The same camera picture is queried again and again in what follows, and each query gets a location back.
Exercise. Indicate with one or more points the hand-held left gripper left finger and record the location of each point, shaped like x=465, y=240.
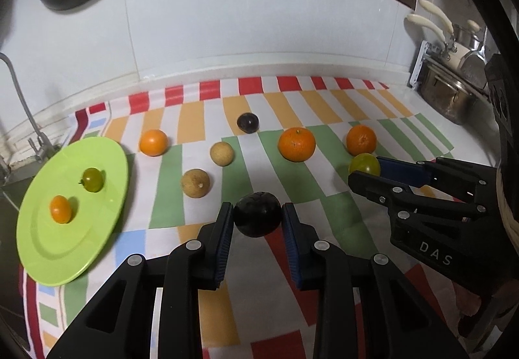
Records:
x=225, y=247

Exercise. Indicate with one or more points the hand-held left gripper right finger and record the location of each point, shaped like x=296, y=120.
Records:
x=290, y=247

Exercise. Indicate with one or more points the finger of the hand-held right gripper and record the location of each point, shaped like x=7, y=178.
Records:
x=399, y=171
x=377, y=188

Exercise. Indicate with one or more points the green tomato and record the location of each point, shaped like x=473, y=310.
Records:
x=93, y=179
x=363, y=164

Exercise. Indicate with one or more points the large dark purple fruit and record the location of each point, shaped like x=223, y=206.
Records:
x=258, y=214

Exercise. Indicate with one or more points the large orange mandarin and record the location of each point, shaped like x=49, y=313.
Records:
x=296, y=144

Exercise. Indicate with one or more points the small dark purple fruit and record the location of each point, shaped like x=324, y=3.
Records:
x=247, y=123

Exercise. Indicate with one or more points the green plastic plate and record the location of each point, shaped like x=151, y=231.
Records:
x=93, y=221

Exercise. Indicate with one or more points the tan longan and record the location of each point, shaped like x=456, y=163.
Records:
x=195, y=183
x=222, y=153

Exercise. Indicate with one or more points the striped colourful cloth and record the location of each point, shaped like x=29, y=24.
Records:
x=170, y=188

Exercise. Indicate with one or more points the steel pot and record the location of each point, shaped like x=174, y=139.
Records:
x=444, y=95

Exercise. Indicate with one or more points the small orange mandarin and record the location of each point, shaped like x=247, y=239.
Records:
x=153, y=142

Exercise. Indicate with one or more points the steel pot lid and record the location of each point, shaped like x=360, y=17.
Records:
x=472, y=66

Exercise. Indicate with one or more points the steel saucepan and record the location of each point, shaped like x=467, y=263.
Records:
x=466, y=37

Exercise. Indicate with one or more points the small orange tomato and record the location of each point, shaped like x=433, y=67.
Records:
x=61, y=209

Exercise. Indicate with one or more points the steel faucet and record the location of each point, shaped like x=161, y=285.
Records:
x=20, y=95

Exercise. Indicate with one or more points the white wall rack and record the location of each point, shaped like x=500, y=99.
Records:
x=421, y=58

